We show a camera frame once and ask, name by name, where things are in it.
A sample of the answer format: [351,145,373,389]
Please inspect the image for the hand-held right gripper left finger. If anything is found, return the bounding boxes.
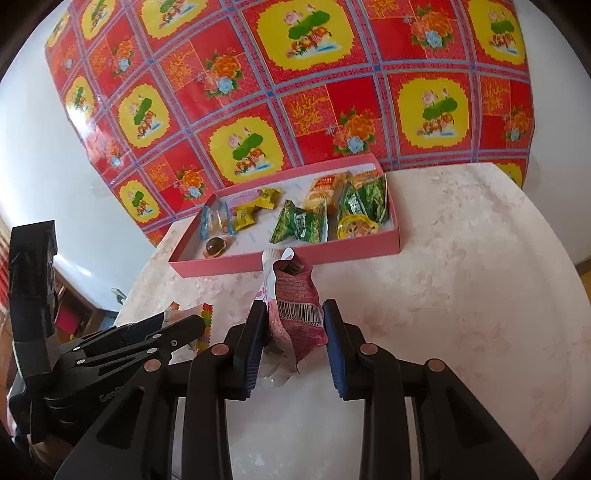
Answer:
[53,299,269,480]

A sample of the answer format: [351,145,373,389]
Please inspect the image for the dark wooden cabinet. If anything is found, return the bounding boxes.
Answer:
[53,268,116,337]

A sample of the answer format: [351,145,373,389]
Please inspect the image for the green pea packet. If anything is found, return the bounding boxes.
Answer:
[269,199,329,244]
[337,175,387,224]

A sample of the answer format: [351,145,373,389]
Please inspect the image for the yellow lid jelly cup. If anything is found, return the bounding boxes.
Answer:
[336,213,379,241]

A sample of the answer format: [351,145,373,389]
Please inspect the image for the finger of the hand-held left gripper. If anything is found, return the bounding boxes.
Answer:
[44,316,207,402]
[58,311,167,358]

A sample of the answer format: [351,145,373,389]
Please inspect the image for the orange cracker packet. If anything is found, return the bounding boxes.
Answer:
[302,172,354,208]

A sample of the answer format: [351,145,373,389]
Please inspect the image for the blue clear pastry packet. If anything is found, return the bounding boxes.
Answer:
[199,203,238,240]

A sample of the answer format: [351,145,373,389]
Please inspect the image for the colourful candy stick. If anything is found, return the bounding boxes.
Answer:
[196,302,215,354]

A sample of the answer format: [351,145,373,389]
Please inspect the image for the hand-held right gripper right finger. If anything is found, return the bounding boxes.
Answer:
[322,299,541,480]

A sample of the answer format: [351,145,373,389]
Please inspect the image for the red floral patterned wall cloth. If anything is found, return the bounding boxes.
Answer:
[45,0,536,247]

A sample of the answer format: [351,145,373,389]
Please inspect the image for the chocolate donut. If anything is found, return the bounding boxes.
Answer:
[203,236,229,258]

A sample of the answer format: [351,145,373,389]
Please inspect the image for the clear pink snack packet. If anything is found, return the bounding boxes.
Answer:
[161,301,204,324]

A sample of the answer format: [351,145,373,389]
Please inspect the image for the yellow snack packet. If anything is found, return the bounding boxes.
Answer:
[232,205,259,232]
[253,187,283,209]

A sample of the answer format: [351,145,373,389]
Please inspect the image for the clear plastic wrapper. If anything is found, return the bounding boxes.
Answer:
[259,351,296,389]

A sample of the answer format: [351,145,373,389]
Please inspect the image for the pink cardboard box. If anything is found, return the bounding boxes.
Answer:
[167,153,402,278]

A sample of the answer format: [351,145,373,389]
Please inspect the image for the white pink jelly pouch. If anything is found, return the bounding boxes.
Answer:
[256,247,329,374]

